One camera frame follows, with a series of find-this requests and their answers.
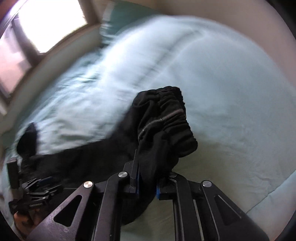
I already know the teal pillow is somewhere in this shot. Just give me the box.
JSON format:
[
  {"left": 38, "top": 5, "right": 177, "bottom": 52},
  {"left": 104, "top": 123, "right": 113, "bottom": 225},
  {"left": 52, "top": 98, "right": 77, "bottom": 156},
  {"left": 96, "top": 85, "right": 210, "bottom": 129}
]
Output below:
[{"left": 99, "top": 1, "right": 160, "bottom": 48}]

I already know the person's left hand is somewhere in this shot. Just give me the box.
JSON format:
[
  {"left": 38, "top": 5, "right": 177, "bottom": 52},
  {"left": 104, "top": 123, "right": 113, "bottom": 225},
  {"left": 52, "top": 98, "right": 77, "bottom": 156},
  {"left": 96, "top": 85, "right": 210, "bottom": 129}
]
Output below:
[{"left": 14, "top": 209, "right": 46, "bottom": 236}]

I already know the cream padded bed headboard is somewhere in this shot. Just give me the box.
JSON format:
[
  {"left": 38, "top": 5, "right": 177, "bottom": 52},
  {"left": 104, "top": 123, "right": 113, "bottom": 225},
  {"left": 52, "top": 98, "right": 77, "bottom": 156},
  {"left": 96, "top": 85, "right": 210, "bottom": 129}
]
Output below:
[{"left": 1, "top": 24, "right": 101, "bottom": 134}]

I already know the bright window with dark frame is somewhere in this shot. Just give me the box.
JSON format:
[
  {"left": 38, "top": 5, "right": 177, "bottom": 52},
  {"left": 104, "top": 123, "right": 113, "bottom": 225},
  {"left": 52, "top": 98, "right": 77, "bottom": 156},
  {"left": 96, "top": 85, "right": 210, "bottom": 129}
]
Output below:
[{"left": 1, "top": 1, "right": 89, "bottom": 101}]

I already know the black jacket with grey piping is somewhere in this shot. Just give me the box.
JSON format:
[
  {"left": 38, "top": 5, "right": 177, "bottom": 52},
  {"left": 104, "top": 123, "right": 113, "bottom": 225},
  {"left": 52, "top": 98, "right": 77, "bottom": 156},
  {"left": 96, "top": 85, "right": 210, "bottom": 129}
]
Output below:
[{"left": 16, "top": 86, "right": 198, "bottom": 225}]

